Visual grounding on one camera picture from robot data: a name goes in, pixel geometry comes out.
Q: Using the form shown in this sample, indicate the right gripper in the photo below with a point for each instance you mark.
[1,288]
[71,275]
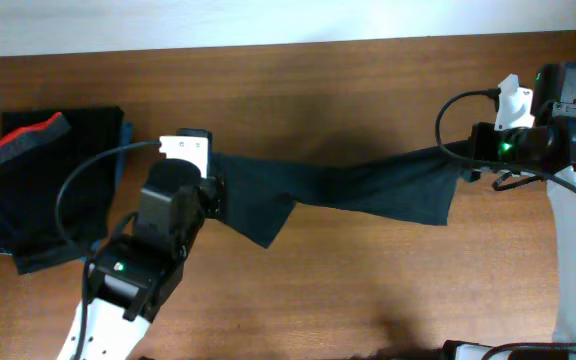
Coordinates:
[481,148]

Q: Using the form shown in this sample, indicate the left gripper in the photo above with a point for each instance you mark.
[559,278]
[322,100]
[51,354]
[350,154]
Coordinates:
[215,195]

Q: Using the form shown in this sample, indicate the black nike t-shirt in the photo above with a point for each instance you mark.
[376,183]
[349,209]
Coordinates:
[260,194]

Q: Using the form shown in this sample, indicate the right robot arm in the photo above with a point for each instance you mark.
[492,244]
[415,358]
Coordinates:
[554,103]

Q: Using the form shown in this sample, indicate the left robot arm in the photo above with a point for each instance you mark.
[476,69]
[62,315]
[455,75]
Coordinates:
[133,275]

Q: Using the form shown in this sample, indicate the black shorts red waistband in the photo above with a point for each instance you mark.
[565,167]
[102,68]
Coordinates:
[38,152]

